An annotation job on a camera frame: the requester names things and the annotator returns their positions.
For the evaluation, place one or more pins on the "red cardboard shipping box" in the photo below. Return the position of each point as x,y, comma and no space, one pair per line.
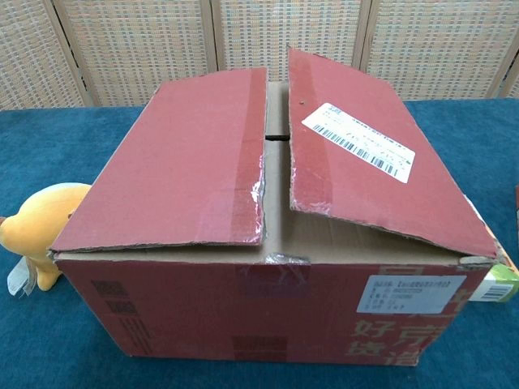
202,308

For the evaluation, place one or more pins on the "green and red snack box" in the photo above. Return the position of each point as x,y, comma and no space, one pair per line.
499,283

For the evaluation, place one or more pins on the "woven folding screen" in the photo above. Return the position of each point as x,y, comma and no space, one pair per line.
142,48

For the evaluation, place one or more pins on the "yellow plush toy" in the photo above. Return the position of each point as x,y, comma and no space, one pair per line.
36,219

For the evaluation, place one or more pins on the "blue table cloth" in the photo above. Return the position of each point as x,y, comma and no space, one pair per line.
48,344

